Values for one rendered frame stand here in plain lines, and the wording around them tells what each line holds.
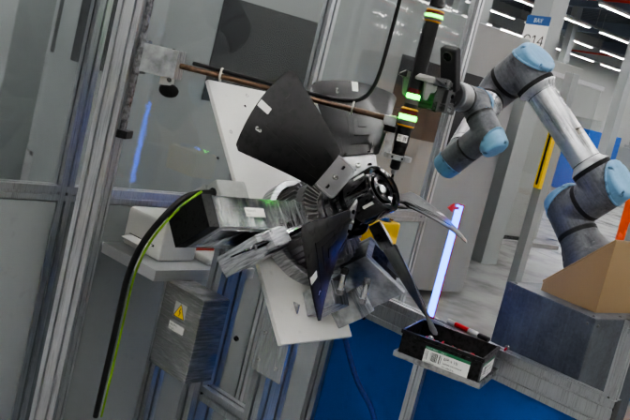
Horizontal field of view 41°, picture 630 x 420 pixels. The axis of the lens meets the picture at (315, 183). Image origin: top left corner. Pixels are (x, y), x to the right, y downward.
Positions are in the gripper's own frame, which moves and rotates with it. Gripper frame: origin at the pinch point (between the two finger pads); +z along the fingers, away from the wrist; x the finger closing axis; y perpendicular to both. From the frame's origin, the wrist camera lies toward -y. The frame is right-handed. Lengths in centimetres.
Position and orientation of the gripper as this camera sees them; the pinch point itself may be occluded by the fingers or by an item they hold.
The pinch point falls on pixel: (412, 73)
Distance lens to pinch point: 203.5
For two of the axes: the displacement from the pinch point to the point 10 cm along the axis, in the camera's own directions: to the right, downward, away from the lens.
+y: -2.5, 9.6, 1.2
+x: -7.2, -2.6, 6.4
